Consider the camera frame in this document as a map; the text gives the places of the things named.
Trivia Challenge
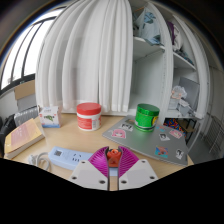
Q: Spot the multicoloured patterned bag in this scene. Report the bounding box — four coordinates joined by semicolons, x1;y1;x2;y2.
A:
163;117;188;136

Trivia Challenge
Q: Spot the light blue power strip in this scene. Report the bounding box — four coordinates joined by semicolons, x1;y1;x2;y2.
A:
48;146;119;177

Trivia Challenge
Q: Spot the grey ribbed radiator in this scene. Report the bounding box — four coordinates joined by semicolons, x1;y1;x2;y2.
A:
13;105;39;128

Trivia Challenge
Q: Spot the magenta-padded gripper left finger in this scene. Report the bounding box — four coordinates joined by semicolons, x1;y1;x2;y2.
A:
68;145;110;192

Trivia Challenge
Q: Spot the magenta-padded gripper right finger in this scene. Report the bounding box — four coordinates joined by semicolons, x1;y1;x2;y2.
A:
117;145;159;191

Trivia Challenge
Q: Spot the white jar with red lid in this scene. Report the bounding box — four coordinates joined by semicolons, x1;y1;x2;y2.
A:
76;102;103;132

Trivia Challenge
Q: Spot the brown cardboard box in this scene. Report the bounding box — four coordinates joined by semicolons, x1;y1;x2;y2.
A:
13;79;37;101

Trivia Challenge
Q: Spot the black window frame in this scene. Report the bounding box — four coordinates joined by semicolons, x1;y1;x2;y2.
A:
0;14;59;98

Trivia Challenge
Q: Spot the white power cable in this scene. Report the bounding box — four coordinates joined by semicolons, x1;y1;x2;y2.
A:
27;151;53;173

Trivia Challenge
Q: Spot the silver laptop with stickers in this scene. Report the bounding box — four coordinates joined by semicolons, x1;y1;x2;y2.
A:
101;115;189;167

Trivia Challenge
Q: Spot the black bag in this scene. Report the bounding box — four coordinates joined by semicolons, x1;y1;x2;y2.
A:
0;114;17;158

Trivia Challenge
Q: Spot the white wire rack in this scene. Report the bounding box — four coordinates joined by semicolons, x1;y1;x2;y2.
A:
199;113;224;154

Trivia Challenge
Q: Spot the small white printed carton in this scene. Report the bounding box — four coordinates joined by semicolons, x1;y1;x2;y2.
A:
38;104;63;129

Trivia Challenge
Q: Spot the orange charger block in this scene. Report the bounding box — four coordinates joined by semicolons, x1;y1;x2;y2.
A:
106;148;122;168

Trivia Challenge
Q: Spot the white pleated curtain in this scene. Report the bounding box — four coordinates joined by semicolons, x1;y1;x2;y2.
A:
34;0;134;114

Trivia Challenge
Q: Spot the white shelf unit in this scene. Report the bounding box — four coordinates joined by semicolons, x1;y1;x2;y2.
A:
128;0;211;119

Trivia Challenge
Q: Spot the tan paperback book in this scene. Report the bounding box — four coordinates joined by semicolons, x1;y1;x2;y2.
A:
3;118;46;160

